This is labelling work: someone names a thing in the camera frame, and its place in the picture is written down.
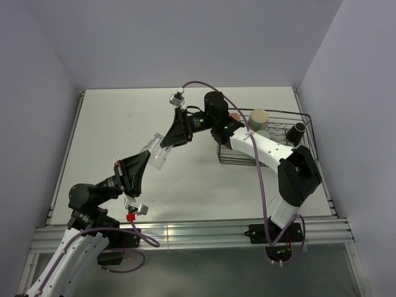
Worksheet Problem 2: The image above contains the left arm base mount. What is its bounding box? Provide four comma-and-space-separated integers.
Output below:
97, 230, 140, 266

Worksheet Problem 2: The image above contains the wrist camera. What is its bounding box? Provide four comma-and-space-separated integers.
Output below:
123, 196, 149, 215
169, 87, 185, 110

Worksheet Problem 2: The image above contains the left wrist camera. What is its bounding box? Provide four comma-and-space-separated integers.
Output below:
123, 196, 149, 215

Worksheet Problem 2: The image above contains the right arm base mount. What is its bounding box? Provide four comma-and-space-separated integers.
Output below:
244, 223, 303, 244

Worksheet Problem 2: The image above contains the tall clear glass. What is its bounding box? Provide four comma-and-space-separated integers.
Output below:
140, 133, 173, 170

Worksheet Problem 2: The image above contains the green plastic cup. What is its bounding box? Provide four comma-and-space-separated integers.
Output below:
253, 130, 270, 142

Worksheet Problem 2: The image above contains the black wire dish rack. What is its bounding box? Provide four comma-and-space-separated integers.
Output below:
217, 110, 319, 166

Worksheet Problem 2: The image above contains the cream floral mug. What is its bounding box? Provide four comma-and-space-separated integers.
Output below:
248, 109, 269, 132

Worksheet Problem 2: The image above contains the pink mug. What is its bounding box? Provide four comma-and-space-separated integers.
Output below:
230, 113, 241, 121

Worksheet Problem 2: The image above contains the dark brown mug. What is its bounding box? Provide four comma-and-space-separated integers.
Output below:
285, 123, 306, 147

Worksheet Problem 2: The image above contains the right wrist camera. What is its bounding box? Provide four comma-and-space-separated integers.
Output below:
169, 87, 185, 110

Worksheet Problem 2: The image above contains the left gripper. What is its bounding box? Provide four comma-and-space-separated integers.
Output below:
93, 150, 150, 206

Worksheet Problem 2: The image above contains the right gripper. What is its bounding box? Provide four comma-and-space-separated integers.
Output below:
160, 108, 215, 150

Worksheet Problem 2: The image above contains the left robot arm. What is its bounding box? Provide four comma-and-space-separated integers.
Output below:
24, 150, 160, 296

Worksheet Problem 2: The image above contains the aluminium rail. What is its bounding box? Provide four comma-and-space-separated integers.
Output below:
28, 217, 355, 254

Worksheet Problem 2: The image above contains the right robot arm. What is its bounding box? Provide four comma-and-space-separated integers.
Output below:
160, 91, 322, 241

